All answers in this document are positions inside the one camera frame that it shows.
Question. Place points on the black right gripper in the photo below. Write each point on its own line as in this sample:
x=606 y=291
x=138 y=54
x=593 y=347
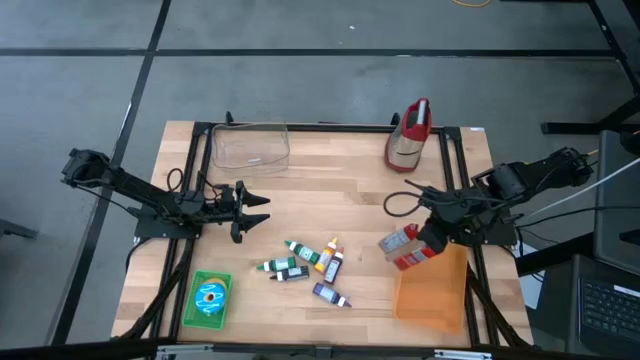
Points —
x=436 y=236

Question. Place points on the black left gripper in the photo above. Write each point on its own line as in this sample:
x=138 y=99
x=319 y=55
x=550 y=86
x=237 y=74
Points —
x=237 y=210

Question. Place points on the red grey blister pack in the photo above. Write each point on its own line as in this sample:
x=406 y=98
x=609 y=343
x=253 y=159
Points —
x=412 y=257
x=397 y=240

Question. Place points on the green ink bottle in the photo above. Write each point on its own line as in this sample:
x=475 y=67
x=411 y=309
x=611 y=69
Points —
x=277 y=264

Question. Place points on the green capped white tube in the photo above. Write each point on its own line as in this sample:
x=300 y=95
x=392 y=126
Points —
x=304 y=252

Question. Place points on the dark teal ink bottle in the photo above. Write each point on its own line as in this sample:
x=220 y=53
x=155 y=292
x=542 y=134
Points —
x=291 y=273

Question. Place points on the yellow ink bottle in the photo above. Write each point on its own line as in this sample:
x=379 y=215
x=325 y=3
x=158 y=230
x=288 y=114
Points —
x=326 y=256

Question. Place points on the blue frosted toy donut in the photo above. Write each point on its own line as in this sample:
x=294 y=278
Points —
x=202 y=300

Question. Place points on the purple ink bottle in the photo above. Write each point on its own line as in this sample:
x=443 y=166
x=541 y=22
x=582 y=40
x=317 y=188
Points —
x=327 y=294

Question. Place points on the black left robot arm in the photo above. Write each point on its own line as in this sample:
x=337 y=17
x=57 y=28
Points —
x=145 y=192

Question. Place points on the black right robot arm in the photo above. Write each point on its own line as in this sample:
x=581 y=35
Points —
x=510 y=182

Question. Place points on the clear plastic bin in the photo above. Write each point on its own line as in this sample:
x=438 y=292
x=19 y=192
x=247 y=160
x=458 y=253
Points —
x=250 y=161

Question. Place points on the orange plastic bin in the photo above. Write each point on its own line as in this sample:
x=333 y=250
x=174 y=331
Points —
x=430 y=300

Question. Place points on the red and grey shoe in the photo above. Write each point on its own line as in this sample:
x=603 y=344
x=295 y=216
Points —
x=407 y=145

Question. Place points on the green plastic basket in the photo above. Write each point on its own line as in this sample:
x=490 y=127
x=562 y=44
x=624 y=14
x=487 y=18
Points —
x=192 y=315

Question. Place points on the silver aluminium bar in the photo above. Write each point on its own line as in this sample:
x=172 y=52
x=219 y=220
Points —
x=185 y=350
x=462 y=354

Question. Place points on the black desk leg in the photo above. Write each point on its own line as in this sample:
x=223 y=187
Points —
x=575 y=127

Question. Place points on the grey cabinet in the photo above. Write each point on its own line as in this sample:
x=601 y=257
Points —
x=617 y=200

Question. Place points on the black laptop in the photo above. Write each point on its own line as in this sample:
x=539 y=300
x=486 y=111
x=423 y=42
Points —
x=610 y=310

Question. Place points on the black stand foot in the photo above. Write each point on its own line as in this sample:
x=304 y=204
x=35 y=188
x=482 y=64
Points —
x=17 y=230

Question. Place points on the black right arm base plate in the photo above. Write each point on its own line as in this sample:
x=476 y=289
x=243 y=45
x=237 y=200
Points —
x=492 y=239

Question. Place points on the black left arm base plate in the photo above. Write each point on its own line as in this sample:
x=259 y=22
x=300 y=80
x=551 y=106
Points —
x=155 y=231

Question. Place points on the black aluminium table frame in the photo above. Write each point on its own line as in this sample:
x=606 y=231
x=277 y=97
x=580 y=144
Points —
x=325 y=127

